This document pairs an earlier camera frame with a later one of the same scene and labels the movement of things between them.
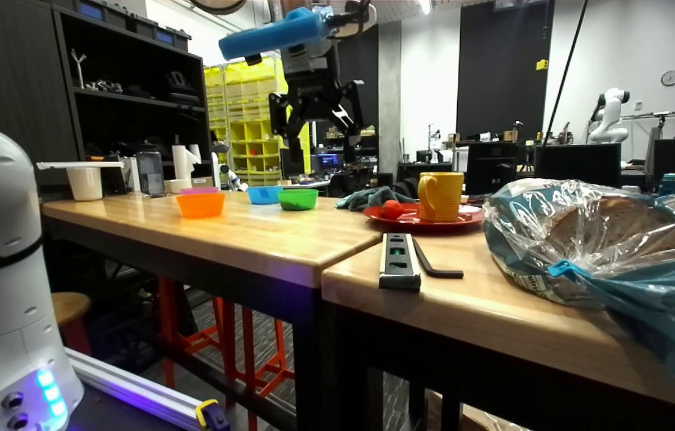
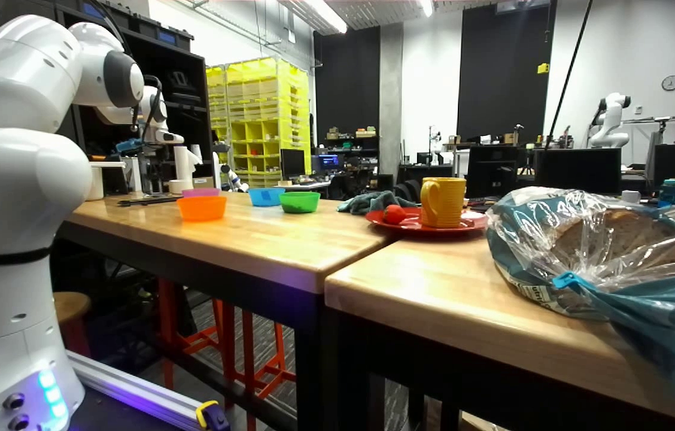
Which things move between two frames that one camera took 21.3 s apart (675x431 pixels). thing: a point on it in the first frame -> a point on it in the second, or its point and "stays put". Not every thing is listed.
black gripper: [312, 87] -> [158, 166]
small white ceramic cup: [87, 183] stays put
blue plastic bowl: [265, 193] stays put
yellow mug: [438, 193] stays put
